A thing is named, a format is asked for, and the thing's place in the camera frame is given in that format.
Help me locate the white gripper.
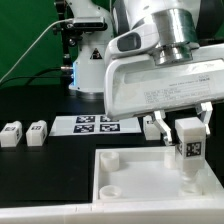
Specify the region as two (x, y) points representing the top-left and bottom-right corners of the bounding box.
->
(104, 52), (224, 146)

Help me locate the white obstacle fence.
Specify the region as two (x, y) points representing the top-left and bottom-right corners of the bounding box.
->
(0, 199), (224, 224)

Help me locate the grey cable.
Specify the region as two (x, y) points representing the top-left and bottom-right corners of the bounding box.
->
(0, 18), (74, 84)

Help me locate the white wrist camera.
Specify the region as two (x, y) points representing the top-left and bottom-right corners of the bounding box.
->
(105, 32), (159, 64)

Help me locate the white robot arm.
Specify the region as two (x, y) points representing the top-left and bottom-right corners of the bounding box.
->
(66, 0), (224, 144)

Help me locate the white sheet with markers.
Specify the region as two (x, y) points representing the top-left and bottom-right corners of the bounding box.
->
(50, 115), (141, 136)

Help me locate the black cable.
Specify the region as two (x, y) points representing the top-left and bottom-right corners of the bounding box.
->
(0, 66), (73, 89)

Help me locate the white square table top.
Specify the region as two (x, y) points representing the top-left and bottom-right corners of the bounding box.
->
(92, 145), (224, 204)

